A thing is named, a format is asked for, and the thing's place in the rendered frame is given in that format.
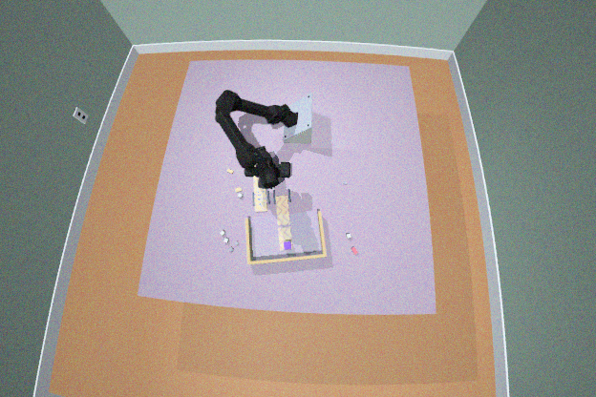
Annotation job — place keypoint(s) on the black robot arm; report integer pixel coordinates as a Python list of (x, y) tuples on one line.
[(246, 153)]

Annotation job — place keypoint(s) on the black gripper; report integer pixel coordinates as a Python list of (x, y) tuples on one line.
[(282, 170)]

